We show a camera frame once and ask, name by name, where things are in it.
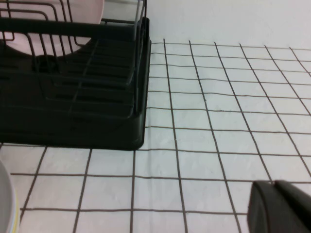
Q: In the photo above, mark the white grid tablecloth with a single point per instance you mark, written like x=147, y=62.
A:
x=194, y=157

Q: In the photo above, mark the black dish drying rack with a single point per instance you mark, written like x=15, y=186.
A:
x=97, y=136

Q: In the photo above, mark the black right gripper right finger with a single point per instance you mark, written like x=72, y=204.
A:
x=298, y=208

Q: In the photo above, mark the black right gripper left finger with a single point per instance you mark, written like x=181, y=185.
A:
x=262, y=211

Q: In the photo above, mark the yellow round plate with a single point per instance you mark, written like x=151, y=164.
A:
x=16, y=218

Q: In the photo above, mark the pink round plate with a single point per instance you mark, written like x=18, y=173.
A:
x=82, y=9

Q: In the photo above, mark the grey round plate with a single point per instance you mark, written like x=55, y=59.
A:
x=5, y=194

